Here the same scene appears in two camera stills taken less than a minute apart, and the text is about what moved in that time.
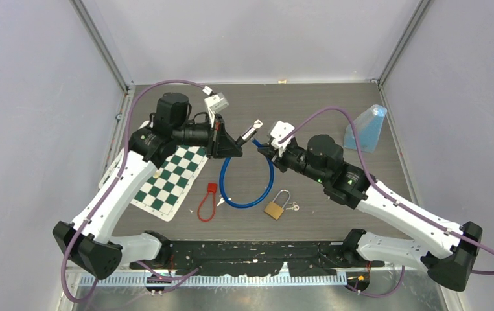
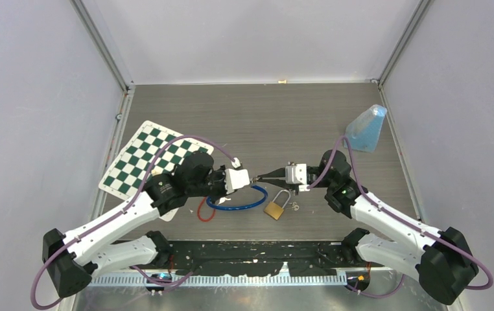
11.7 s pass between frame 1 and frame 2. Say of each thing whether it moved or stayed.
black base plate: stayed
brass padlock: stayed
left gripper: moved
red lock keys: stayed
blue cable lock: moved
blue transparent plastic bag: stayed
